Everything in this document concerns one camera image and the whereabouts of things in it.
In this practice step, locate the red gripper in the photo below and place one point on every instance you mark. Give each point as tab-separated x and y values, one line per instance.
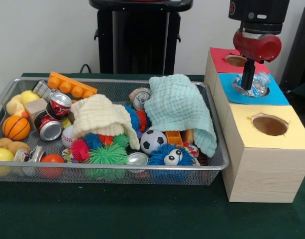
256	48

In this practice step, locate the clear bottle blue label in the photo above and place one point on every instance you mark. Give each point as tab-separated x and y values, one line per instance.
260	84

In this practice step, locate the mint muslin cloth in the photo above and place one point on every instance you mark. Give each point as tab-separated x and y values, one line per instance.
177	109

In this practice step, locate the cream muslin cloth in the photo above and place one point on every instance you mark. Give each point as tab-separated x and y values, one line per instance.
100	114

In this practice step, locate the long orange toy block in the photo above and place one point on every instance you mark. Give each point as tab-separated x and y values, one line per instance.
67	85

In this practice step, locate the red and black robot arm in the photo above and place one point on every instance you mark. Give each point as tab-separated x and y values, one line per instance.
259	12

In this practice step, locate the wooden box with three holes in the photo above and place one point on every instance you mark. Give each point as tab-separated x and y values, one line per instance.
266	174

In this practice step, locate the black equipment case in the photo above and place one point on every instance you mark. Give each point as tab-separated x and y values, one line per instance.
299	62

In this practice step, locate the black and white soccer ball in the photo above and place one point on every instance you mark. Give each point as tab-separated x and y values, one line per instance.
152	143

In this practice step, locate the blue spiky ball with eyes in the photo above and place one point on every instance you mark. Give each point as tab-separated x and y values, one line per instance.
158	159

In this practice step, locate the green spiky rubber ball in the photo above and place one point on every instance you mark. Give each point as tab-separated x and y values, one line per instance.
108	155

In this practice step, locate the dark green tablecloth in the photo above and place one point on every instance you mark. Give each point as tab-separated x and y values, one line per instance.
142	214

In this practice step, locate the multicoloured spiky caterpillar toy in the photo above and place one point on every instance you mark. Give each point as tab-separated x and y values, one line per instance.
80	149

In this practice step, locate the red soda can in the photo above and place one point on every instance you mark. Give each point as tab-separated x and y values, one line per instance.
60	103

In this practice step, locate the red rubber ball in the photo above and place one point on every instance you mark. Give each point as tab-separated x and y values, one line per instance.
52	163

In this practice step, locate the orange mini basketball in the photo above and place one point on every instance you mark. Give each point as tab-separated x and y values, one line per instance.
16	128

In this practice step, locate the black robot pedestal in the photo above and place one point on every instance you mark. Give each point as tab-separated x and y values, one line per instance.
137	37

